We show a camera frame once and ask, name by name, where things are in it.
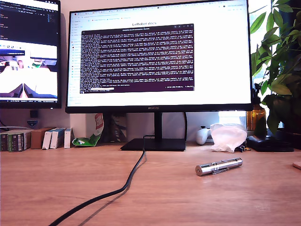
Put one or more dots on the metallic silver laser pointer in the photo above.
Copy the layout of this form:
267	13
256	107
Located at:
218	166

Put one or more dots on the white game controller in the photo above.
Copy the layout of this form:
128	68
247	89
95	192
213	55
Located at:
202	136

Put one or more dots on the green and red snack bag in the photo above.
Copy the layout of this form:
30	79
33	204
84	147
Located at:
91	139

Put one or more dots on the large black Huawei monitor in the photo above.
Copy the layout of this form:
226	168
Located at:
211	70

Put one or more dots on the white and blue small box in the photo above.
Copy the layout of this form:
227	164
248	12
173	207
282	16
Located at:
56	139
47	141
67	138

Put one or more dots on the small black gold clip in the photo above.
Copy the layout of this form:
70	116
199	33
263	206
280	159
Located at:
242	148

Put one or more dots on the amber glass pump bottle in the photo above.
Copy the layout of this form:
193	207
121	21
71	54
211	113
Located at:
256	117

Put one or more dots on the brown cardboard box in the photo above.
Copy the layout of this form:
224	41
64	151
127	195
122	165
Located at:
37	139

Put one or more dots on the small blue grey device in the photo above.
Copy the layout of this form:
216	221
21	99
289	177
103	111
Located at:
33	123

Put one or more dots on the flat black case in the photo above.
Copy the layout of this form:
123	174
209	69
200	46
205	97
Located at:
268	143

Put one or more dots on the grey flat box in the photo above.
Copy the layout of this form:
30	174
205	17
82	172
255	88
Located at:
27	135

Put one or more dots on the green leafy houseplant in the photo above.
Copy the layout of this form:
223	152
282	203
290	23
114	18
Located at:
282	77

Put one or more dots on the dark green small box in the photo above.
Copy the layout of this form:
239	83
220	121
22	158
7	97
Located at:
3	142
16	142

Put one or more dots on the black monitor with code windows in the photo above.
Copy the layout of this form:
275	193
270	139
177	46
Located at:
28	28

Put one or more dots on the pink flat object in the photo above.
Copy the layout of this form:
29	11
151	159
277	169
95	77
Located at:
297	164

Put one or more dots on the black wall socket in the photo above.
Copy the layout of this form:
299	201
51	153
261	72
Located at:
34	114

